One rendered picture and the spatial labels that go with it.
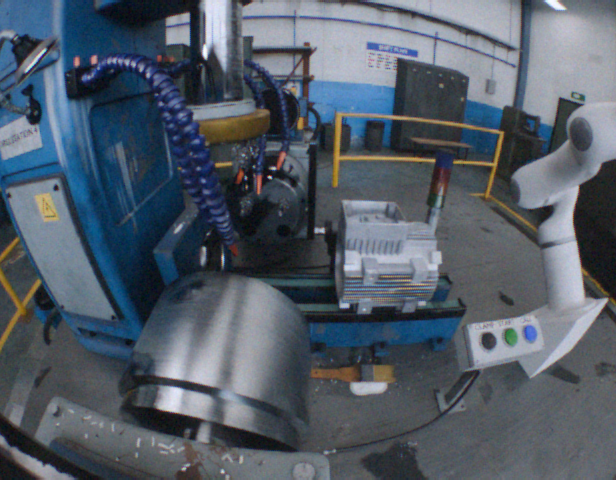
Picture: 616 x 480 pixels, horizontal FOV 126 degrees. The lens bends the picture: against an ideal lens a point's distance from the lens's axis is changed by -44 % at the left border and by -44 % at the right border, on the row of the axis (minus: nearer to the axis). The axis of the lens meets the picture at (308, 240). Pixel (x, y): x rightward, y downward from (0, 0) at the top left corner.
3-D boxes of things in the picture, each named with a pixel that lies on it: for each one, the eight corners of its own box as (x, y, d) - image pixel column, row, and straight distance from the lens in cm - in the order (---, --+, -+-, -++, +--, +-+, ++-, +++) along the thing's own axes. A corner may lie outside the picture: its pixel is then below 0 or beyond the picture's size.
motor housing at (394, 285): (338, 324, 62) (347, 253, 49) (333, 269, 75) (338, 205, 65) (423, 321, 67) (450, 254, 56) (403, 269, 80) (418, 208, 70)
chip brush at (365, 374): (310, 383, 67) (310, 381, 66) (311, 365, 69) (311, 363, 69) (397, 382, 70) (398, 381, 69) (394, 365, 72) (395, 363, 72)
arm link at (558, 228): (534, 251, 93) (515, 176, 97) (578, 239, 103) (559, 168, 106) (550, 246, 83) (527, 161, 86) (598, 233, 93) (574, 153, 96)
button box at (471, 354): (458, 373, 50) (475, 365, 46) (452, 333, 52) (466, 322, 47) (529, 357, 61) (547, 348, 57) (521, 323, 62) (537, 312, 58)
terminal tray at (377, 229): (343, 256, 54) (347, 224, 51) (338, 228, 63) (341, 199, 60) (402, 256, 57) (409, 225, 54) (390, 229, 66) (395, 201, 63)
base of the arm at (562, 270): (563, 302, 106) (555, 246, 104) (606, 299, 94) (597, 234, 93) (525, 316, 92) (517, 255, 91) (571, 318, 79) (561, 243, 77)
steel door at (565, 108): (573, 195, 763) (597, 99, 757) (572, 195, 755) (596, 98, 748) (542, 176, 813) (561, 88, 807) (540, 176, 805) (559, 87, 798)
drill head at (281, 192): (221, 261, 82) (207, 178, 70) (248, 200, 116) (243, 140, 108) (309, 263, 78) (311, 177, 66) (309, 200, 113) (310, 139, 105)
